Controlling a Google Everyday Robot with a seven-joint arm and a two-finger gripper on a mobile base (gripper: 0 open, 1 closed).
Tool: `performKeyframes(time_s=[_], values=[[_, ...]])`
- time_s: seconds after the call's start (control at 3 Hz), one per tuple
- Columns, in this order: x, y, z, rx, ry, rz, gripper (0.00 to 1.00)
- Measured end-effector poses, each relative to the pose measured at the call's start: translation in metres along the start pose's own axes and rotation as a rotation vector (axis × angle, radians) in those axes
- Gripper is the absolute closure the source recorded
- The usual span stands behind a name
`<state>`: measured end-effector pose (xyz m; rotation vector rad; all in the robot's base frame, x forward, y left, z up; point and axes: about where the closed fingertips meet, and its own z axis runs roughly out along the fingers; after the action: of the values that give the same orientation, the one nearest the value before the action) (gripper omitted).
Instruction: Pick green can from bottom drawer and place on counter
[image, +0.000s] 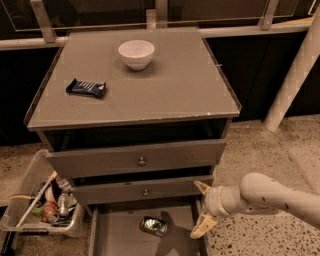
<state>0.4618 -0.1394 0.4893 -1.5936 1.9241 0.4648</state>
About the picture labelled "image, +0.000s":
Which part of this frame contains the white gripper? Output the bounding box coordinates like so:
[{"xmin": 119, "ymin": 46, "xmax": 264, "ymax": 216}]
[{"xmin": 190, "ymin": 181, "xmax": 230, "ymax": 239}]

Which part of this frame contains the crushed green can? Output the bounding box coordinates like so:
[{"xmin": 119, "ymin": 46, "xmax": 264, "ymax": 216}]
[{"xmin": 140, "ymin": 216, "xmax": 168, "ymax": 237}]

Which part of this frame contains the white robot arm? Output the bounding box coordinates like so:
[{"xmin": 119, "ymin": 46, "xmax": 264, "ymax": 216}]
[{"xmin": 190, "ymin": 173, "xmax": 320, "ymax": 239}]

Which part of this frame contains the middle grey drawer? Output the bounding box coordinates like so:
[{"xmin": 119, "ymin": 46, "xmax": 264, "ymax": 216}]
[{"xmin": 72, "ymin": 175, "xmax": 213, "ymax": 205}]

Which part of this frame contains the grey drawer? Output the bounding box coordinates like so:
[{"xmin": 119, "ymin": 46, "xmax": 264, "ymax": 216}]
[
  {"xmin": 47, "ymin": 139, "xmax": 226, "ymax": 178},
  {"xmin": 88, "ymin": 197, "xmax": 209, "ymax": 256},
  {"xmin": 72, "ymin": 175, "xmax": 213, "ymax": 205}
]

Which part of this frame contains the grey drawer cabinet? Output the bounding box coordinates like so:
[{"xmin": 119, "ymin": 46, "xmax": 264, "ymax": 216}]
[{"xmin": 24, "ymin": 27, "xmax": 242, "ymax": 256}]

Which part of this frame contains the bottom grey drawer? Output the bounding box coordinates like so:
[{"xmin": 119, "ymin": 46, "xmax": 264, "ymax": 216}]
[{"xmin": 88, "ymin": 197, "xmax": 209, "ymax": 256}]

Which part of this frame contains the top grey drawer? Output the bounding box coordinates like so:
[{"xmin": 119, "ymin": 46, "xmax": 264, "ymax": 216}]
[{"xmin": 47, "ymin": 139, "xmax": 226, "ymax": 178}]

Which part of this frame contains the silver crushed can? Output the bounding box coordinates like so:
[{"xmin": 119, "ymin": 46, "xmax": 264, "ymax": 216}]
[{"xmin": 58, "ymin": 193, "xmax": 69, "ymax": 217}]

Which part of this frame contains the red crushed can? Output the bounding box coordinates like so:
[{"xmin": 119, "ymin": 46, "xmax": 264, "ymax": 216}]
[{"xmin": 42, "ymin": 201, "xmax": 60, "ymax": 223}]

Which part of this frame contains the clear plastic bin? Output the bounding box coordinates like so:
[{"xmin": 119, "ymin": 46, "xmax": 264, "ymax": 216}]
[{"xmin": 0, "ymin": 149, "xmax": 85, "ymax": 238}]

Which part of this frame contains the white ceramic bowl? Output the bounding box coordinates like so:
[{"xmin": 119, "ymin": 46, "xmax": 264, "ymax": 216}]
[{"xmin": 118, "ymin": 40, "xmax": 155, "ymax": 70}]

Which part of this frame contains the white stick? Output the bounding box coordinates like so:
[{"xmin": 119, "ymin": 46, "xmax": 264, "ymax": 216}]
[{"xmin": 15, "ymin": 171, "xmax": 57, "ymax": 228}]

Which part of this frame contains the dark blue snack bar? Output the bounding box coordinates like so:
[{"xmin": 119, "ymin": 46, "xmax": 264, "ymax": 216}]
[{"xmin": 66, "ymin": 79, "xmax": 106, "ymax": 98}]

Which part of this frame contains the metal railing with glass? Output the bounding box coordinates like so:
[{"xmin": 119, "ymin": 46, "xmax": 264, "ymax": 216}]
[{"xmin": 0, "ymin": 0, "xmax": 319, "ymax": 51}]

